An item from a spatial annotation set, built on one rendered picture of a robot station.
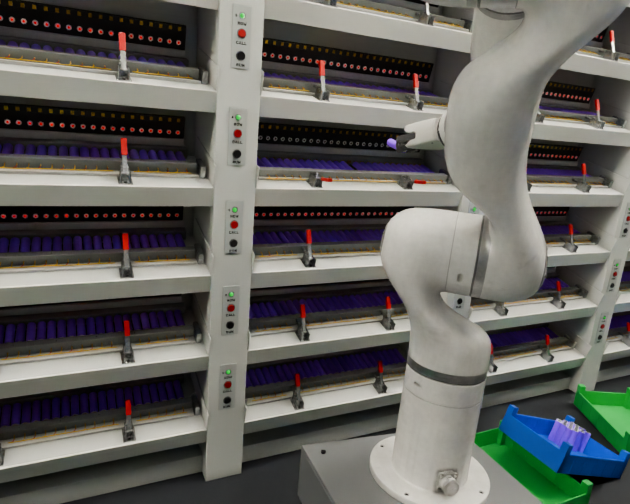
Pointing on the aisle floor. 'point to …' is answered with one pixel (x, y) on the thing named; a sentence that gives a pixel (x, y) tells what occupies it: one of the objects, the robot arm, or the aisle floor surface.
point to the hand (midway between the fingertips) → (407, 144)
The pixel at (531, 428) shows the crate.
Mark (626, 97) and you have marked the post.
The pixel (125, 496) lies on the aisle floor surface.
